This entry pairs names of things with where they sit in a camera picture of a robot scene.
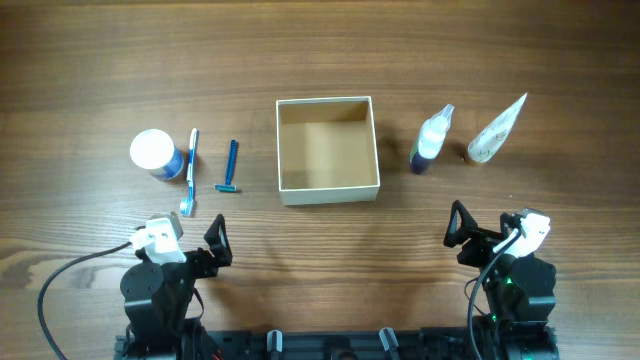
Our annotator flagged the blue white toothbrush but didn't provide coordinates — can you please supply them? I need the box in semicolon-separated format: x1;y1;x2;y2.
180;128;199;217

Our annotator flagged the blue disposable razor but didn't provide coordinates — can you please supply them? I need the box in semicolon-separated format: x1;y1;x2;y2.
214;140;239;193

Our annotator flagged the white blue round jar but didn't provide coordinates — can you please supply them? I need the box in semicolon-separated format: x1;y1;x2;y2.
129;129;184;181

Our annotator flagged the left black cable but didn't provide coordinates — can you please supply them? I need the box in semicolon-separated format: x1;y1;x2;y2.
37;240;136;360

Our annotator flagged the beige open cardboard box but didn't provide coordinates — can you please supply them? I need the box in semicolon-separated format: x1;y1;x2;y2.
275;96;381;206

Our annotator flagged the dark spray bottle clear cap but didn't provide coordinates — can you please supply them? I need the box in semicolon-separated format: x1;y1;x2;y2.
409;104;454;175

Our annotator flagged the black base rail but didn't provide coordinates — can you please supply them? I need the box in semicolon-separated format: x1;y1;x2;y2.
113;327;559;360

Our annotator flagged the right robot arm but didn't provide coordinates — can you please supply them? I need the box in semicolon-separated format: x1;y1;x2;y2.
443;200;560;360

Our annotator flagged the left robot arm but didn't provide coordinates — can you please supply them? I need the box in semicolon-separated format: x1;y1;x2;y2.
114;212;233;359

